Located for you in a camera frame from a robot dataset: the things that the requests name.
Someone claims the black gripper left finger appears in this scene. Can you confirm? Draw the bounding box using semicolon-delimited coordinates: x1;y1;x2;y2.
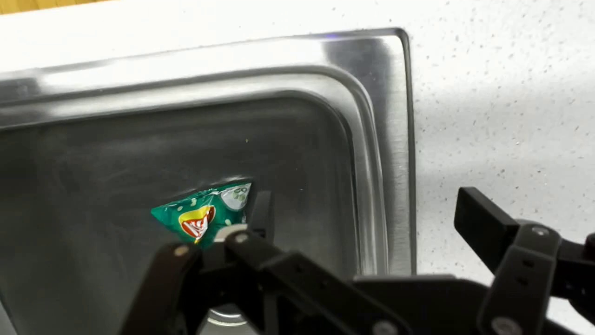
119;190;413;335

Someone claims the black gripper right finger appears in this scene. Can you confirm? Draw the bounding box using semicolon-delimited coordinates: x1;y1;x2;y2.
454;184;595;335

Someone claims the stainless steel double sink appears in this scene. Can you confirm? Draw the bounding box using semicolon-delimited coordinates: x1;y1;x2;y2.
0;26;418;335

